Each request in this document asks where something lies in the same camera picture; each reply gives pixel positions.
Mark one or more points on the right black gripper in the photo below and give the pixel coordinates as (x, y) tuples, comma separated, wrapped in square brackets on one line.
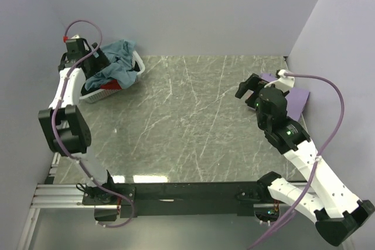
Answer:
[(254, 83)]

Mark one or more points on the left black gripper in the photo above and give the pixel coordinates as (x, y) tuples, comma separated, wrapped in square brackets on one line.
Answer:
[(101, 62)]

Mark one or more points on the blue t shirt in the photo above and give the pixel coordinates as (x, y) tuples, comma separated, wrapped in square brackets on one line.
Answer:
[(119, 54)]

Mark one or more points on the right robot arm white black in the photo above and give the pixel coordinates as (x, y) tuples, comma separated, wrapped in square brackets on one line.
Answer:
[(336, 212)]

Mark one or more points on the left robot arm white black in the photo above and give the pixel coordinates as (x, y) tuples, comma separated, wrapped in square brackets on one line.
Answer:
[(63, 125)]

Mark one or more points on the red t shirt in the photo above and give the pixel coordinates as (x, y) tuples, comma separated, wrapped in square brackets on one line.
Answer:
[(111, 85)]

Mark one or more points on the white plastic laundry basket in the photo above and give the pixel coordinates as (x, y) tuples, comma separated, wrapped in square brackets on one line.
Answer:
[(93, 96)]

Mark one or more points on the folded purple t shirt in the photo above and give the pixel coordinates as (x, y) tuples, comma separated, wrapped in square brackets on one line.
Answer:
[(296, 98)]

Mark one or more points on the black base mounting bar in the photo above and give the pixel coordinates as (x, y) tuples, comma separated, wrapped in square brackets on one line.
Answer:
[(152, 199)]

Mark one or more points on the aluminium frame rail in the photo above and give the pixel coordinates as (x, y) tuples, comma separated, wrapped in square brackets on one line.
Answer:
[(49, 196)]

